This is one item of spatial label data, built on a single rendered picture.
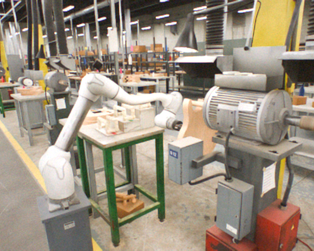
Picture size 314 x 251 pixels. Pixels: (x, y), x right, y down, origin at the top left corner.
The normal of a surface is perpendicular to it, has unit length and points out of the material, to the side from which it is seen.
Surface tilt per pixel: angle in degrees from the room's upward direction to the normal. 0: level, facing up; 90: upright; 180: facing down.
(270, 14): 90
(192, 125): 92
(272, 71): 90
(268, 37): 90
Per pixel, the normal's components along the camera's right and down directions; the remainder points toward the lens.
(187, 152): 0.62, 0.19
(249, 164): -0.78, 0.19
